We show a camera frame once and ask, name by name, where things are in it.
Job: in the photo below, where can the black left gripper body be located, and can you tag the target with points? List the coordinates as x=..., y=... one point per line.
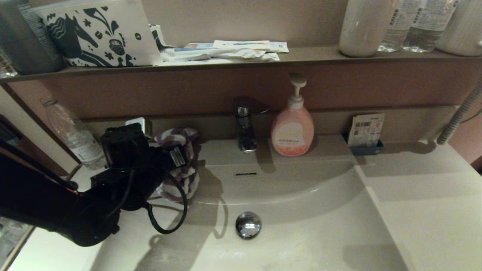
x=171, y=158

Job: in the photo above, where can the purple white striped cloth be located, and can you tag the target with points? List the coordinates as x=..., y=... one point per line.
x=186, y=180

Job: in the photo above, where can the chrome lever faucet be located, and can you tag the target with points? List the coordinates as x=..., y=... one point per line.
x=246, y=141

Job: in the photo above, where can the white ceramic sink basin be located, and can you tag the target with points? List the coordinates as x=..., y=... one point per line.
x=301, y=241

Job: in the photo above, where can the clear plastic water bottle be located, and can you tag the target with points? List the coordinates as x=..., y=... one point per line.
x=75, y=139

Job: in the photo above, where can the chrome drain stopper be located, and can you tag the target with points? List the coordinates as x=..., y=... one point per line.
x=248, y=225

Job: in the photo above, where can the blue striped toiletry sachet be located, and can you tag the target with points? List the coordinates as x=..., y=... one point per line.
x=196, y=47

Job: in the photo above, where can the crumpled white toiletry packet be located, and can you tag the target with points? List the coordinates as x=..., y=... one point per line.
x=226, y=55

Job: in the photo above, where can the small dark print pouch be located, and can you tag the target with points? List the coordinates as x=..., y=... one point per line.
x=158, y=37

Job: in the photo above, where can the pink soap pump bottle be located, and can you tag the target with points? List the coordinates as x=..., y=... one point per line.
x=292, y=131

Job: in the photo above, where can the horse print pouch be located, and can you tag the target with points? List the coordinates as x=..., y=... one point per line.
x=113, y=34

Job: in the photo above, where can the long white toiletry sachet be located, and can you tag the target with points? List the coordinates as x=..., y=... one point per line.
x=256, y=46

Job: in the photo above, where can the grey cylindrical container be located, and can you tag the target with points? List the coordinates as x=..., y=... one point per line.
x=26, y=41

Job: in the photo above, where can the clear drinking glass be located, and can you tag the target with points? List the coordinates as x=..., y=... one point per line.
x=5, y=69

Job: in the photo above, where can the small blue tray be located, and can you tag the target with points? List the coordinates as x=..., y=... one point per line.
x=366, y=151

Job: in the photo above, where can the white ceramic jar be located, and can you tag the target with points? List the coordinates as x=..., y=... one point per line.
x=365, y=30

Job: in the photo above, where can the clear labelled water bottle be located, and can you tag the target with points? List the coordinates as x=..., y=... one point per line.
x=427, y=34
x=397, y=34

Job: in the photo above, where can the white ribbed container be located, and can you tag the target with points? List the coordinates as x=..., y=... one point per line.
x=465, y=34

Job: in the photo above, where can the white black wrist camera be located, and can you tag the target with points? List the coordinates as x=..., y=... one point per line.
x=137, y=122

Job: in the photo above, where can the brown wall shelf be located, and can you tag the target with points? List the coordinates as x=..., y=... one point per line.
x=320, y=54

